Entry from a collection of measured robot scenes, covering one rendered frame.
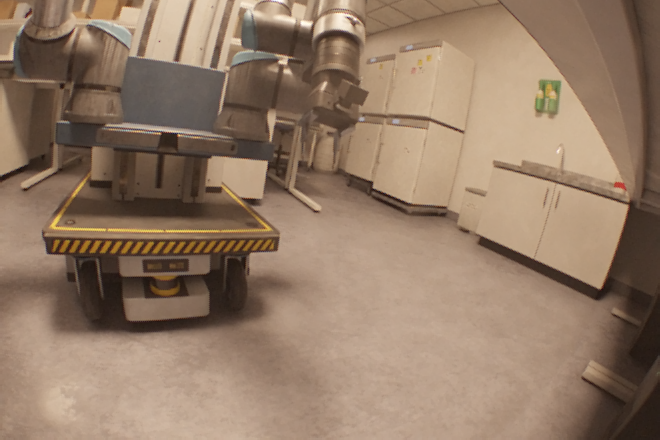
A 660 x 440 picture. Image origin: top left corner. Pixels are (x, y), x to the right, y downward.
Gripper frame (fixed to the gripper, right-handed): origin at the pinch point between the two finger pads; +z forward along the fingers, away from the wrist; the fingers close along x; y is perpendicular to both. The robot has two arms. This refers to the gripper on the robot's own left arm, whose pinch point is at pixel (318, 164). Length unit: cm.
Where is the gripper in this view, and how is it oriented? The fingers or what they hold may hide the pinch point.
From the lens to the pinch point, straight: 43.2
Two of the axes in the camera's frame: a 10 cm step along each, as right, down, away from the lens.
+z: -0.9, 9.7, -2.3
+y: 5.2, -1.5, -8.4
